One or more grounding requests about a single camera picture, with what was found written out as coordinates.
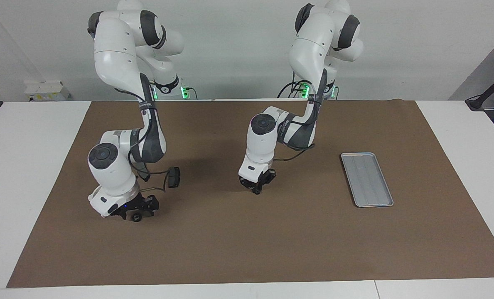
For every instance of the rectangular dark grey brake pad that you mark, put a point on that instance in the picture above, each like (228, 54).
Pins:
(174, 177)

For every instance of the brown table mat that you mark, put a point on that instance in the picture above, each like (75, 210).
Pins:
(246, 249)

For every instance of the large black bearing gear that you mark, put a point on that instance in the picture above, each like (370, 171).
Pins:
(137, 217)

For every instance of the black stand with rod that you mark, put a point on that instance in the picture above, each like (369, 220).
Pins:
(477, 103)

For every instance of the slanted dark grey brake pad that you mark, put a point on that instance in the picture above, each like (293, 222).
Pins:
(145, 177)

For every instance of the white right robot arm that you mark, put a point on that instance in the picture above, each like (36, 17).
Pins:
(114, 54)

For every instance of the grey metal tray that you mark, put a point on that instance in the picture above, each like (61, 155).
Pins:
(367, 178)

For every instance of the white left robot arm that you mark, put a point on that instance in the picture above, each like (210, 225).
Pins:
(309, 45)

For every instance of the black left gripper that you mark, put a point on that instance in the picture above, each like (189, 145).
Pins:
(257, 182)

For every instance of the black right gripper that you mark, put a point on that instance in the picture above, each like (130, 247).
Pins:
(141, 203)

